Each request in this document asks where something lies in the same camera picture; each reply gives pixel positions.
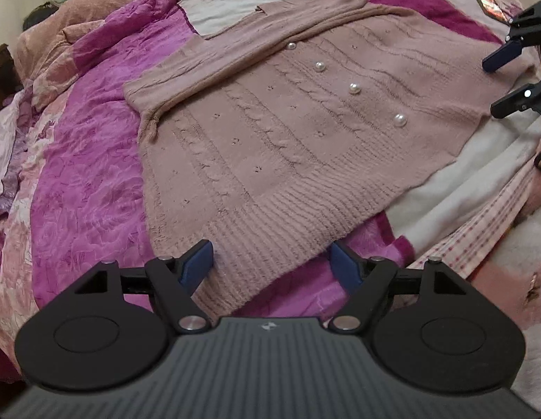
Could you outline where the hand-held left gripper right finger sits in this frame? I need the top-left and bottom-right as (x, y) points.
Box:
(329, 240), (470, 335)

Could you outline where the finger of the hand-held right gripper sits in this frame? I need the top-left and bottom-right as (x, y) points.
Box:
(490, 79), (541, 120)
(482, 2), (541, 73)

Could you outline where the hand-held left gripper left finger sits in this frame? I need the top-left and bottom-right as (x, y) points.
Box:
(72, 239), (210, 336)

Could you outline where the pink knitted cardigan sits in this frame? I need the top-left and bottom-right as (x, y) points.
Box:
(122, 0), (538, 320)

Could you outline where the colourful printed packet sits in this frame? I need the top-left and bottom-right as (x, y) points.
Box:
(468, 0), (509, 22)

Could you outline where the pink checked sheet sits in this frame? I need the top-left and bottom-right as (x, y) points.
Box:
(409, 156), (541, 281)

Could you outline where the purple patchwork quilt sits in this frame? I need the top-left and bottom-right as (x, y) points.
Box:
(0, 0), (541, 378)

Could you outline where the carved wooden cabinet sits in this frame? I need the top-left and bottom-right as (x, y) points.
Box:
(0, 44), (19, 112)

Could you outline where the pink crumpled duvet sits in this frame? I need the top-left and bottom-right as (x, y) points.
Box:
(12, 0), (169, 81)

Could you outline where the dark fuzzy object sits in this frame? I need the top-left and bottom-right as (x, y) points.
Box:
(23, 2), (58, 28)

